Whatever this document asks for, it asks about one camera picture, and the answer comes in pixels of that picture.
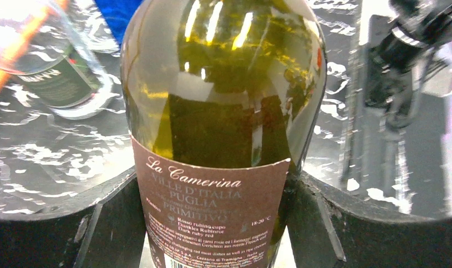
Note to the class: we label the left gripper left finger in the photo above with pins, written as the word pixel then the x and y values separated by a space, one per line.
pixel 100 227

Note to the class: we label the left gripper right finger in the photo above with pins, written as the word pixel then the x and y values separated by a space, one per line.
pixel 331 228

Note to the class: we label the dark green wine bottle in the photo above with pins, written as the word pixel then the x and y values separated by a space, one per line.
pixel 222 98

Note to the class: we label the blue square bottle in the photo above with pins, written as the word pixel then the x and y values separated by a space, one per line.
pixel 117 14

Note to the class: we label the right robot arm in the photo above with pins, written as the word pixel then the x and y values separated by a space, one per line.
pixel 388 74

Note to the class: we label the clear round white-capped bottle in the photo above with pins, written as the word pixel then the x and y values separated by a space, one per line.
pixel 41 47

